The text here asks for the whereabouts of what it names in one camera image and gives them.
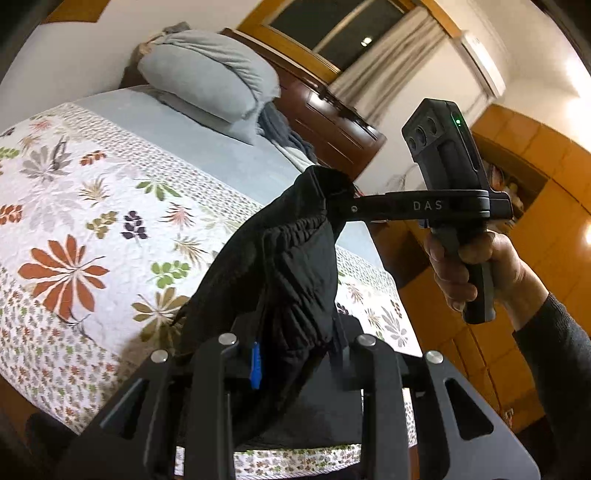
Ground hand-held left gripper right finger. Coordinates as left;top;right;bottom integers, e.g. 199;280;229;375
331;318;542;480

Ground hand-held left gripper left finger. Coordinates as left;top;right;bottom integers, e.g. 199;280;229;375
59;331;265;480

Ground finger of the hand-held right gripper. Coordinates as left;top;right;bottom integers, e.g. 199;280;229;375
323;188;399;222

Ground black pants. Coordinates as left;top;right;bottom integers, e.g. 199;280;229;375
177;165;366;455

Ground person's right forearm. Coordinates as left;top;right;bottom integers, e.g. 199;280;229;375
512;291;591;480

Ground person's right hand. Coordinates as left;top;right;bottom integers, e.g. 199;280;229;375
424;227;551;330

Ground dark wooden headboard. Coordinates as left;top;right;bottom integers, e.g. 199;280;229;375
221;27;389;186

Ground beige curtain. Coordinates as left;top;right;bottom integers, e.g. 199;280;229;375
329;7;463;126

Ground white air conditioner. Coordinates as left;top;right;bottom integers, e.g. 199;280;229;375
458;30;507;99

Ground grey blue blanket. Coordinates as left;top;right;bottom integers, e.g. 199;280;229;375
257;104;320;168

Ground wooden framed window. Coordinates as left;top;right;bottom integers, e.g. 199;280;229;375
236;0;446;85

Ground light blue bed sheet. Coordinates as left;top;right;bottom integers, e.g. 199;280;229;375
69;85;385;259

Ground floral quilt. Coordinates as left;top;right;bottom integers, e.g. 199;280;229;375
0;102;417;477

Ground grey beige clothes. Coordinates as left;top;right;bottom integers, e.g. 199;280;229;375
133;22;186;48

